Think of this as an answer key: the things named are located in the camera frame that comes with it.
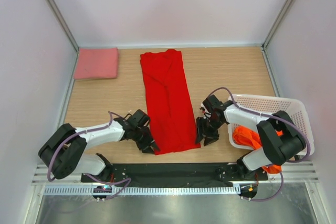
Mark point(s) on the orange crumpled t shirt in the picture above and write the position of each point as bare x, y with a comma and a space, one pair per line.
246, 137

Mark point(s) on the white slotted cable duct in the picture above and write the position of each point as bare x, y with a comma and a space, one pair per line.
95, 190

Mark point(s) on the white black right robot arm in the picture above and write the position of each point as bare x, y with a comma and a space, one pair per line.
280, 138

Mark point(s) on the pink folded t shirt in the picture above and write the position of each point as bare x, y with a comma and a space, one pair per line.
97, 63

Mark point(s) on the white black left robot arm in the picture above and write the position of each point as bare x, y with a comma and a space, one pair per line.
64, 152

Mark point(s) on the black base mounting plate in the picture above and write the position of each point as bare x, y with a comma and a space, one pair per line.
179, 175

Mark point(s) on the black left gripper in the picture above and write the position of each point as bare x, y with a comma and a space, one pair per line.
146, 148

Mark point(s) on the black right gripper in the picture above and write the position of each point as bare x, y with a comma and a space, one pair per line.
200, 127

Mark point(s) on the white perforated plastic basket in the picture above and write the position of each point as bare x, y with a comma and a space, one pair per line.
268, 105

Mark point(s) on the aluminium frame rail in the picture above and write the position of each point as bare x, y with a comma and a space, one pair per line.
302, 172

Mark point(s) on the red t shirt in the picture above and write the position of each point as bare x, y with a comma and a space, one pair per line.
168, 101

